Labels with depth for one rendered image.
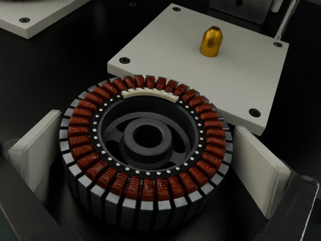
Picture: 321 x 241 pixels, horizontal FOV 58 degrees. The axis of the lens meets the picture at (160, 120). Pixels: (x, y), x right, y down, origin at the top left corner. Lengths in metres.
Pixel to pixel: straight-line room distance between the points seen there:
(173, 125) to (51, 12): 0.20
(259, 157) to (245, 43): 0.19
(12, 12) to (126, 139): 0.21
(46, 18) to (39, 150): 0.20
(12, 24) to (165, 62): 0.16
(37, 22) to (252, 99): 0.23
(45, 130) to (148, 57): 0.14
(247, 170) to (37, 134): 0.13
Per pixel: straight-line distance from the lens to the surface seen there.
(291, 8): 0.36
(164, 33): 0.32
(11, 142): 0.18
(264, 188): 0.17
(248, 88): 0.28
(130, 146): 0.19
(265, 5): 0.41
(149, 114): 0.22
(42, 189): 0.21
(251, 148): 0.19
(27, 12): 0.35
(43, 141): 0.18
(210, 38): 0.29
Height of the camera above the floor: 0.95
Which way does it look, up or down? 47 degrees down
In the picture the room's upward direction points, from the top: 11 degrees clockwise
